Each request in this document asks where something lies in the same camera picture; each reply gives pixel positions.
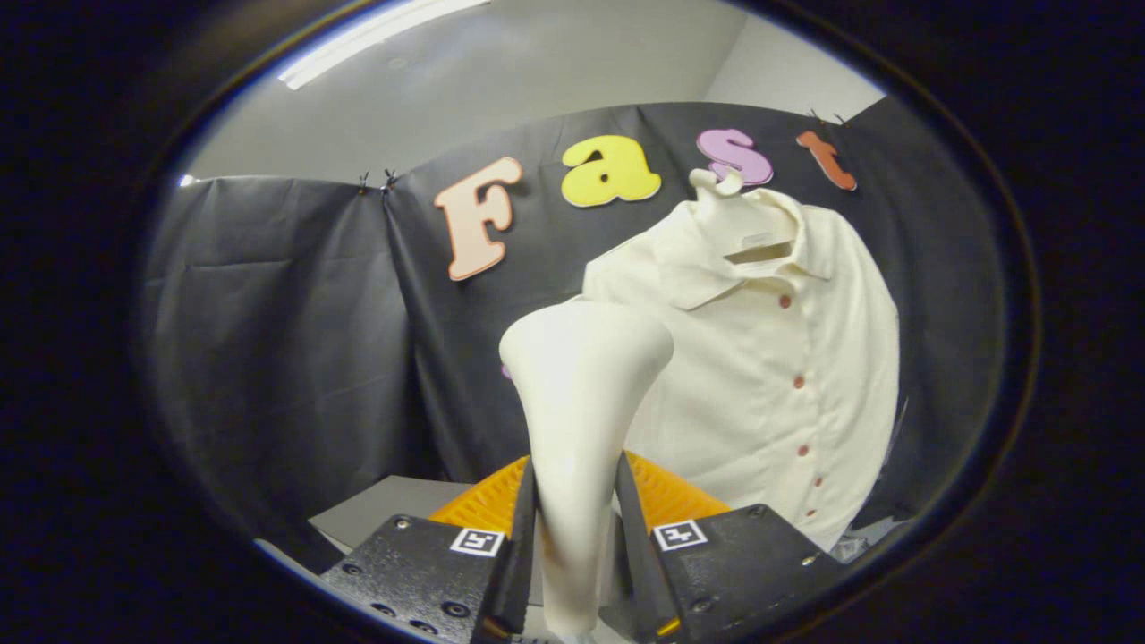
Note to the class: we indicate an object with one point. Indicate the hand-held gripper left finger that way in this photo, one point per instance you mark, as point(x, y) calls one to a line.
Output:
point(521, 555)

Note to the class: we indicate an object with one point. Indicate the grey drawer cabinet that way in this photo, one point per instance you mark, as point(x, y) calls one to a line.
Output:
point(385, 505)

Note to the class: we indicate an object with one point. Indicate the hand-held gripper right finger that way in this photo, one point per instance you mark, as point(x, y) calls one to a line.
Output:
point(637, 555)

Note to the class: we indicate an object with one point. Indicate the white garment steamer head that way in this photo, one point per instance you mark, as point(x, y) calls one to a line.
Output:
point(581, 402)

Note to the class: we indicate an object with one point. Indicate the white plastic hanger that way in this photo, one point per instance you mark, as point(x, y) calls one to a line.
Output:
point(729, 215)

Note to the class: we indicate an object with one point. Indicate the cream button-up shirt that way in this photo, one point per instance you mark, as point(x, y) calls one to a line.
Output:
point(787, 385)

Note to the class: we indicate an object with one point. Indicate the black backdrop cloth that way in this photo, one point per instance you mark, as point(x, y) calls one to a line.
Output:
point(268, 340)

